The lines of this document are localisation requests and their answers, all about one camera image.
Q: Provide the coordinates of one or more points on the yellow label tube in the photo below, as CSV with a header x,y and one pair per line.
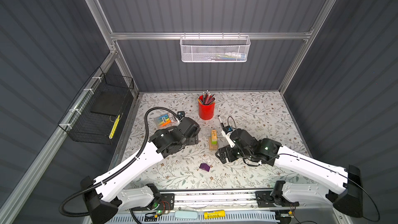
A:
x,y
214,214

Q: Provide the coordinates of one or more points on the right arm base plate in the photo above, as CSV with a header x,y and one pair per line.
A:
x,y
265,198

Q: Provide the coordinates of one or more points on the black marker pen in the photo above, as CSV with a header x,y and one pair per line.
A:
x,y
220,121

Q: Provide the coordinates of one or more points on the markers in white basket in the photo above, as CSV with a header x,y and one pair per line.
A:
x,y
229,56

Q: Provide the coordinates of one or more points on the black wire basket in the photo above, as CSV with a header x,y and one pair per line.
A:
x,y
91,119

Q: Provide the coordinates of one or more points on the white wire basket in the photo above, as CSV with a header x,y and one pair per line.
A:
x,y
196,49

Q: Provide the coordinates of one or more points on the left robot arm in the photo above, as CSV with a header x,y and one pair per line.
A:
x,y
104,202

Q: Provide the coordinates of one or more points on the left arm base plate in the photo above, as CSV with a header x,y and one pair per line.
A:
x,y
164,202

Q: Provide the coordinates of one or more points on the purple block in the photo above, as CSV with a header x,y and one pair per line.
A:
x,y
205,167

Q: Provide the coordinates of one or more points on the printed dragon wood block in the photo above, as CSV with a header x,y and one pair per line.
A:
x,y
214,136

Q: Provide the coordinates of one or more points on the coloured marker pack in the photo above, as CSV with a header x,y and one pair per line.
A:
x,y
165,120

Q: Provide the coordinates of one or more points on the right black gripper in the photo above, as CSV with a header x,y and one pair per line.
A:
x,y
221,155

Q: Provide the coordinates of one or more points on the light blue oval tag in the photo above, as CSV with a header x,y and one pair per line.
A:
x,y
186,215

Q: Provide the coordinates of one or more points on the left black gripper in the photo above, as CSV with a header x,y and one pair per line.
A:
x,y
195,139

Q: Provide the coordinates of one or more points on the red pencil cup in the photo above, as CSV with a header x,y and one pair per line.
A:
x,y
206,112

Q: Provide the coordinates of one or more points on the pencils in cup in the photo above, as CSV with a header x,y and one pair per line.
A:
x,y
206,98

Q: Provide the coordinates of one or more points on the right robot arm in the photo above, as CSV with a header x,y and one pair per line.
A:
x,y
333,185

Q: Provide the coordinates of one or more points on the yellow marker in basket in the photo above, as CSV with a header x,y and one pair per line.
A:
x,y
114,127

